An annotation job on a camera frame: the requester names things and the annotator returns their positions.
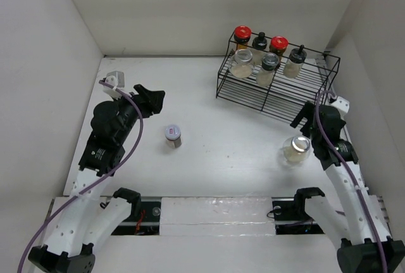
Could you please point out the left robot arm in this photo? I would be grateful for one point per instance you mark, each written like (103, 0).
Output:
(84, 225)

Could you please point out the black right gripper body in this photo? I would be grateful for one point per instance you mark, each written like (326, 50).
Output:
(313, 137)

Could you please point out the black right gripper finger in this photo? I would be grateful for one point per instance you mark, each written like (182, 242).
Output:
(306, 112)
(307, 128)

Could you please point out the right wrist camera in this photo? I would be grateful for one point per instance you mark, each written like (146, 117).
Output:
(341, 104)

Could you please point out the dark sauce jar red lid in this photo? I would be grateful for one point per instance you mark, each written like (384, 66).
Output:
(242, 35)

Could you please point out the round glass jar metal rim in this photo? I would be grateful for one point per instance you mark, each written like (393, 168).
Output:
(241, 65)

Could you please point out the black knob cap salt bottle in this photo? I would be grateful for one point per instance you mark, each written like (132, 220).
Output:
(295, 62)

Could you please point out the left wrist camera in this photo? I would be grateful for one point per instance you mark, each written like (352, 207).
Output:
(115, 80)

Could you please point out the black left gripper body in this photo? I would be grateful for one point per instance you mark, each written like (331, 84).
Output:
(130, 113)

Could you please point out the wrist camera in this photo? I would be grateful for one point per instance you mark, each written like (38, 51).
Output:
(341, 104)
(115, 80)

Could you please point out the black wire rack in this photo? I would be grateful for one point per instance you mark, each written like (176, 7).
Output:
(284, 97)

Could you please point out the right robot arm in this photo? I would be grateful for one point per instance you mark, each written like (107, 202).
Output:
(362, 241)

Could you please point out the black pump cap salt bottle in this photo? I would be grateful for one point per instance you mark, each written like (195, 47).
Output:
(259, 45)

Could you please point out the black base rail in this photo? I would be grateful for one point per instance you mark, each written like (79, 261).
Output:
(217, 216)

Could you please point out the orange label jar red lid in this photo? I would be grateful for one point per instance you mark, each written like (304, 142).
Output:
(278, 45)

